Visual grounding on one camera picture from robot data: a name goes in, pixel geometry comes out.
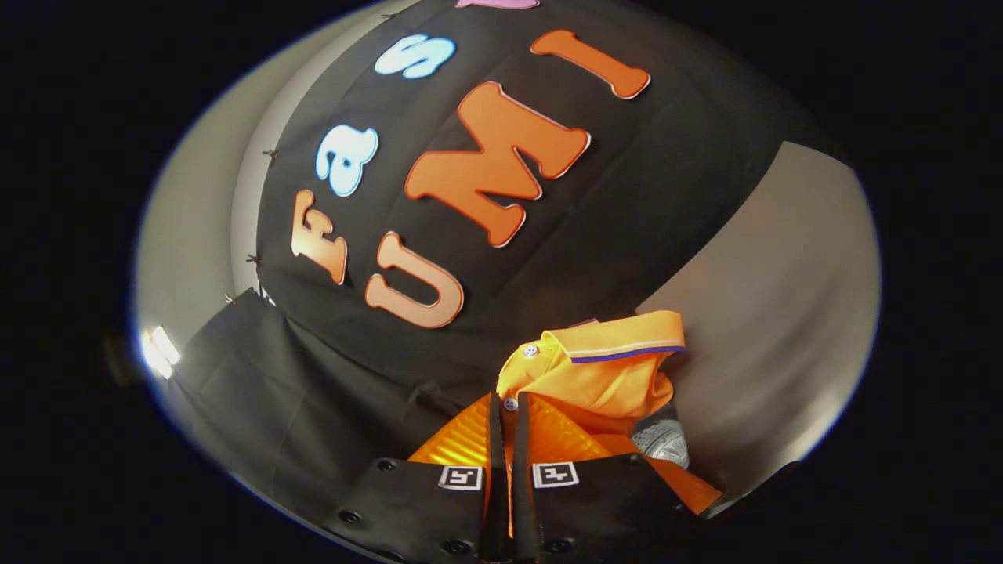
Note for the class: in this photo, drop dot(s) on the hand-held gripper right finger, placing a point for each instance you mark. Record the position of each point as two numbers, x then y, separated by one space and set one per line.
523 501

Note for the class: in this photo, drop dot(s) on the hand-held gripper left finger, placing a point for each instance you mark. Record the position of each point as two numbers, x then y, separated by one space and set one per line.
496 470

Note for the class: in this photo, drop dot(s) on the yellow polo shirt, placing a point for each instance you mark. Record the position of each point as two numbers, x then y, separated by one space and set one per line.
603 376

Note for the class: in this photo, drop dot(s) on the black backdrop cloth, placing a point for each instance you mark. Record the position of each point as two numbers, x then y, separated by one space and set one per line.
627 196

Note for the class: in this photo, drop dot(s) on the ceiling light panel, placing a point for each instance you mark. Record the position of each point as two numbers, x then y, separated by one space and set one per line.
159 352

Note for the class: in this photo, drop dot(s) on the row of black cloth clips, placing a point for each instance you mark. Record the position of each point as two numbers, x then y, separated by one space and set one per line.
270 153

